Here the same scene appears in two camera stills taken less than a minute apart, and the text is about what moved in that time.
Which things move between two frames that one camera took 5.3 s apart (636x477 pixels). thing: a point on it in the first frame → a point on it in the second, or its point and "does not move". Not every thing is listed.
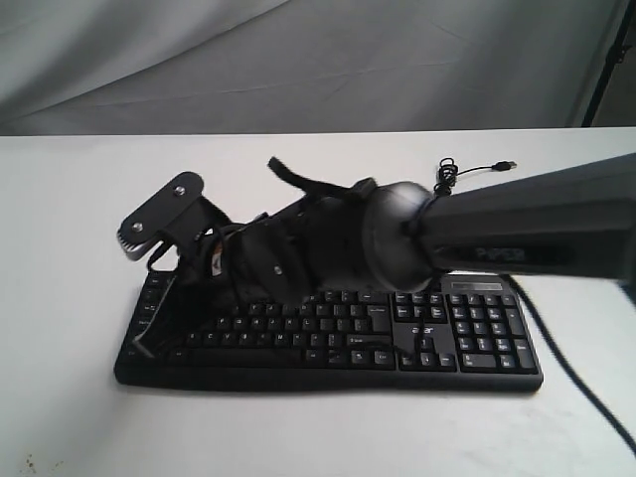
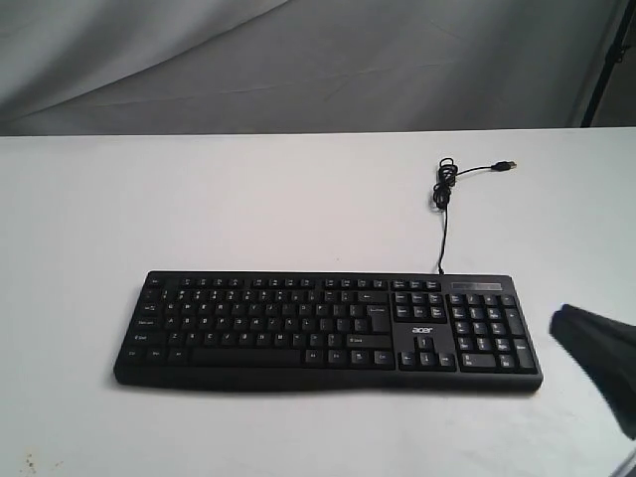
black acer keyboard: (470, 333) does not move
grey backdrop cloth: (186, 67) does not move
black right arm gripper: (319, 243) → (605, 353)
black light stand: (616, 51) does not move
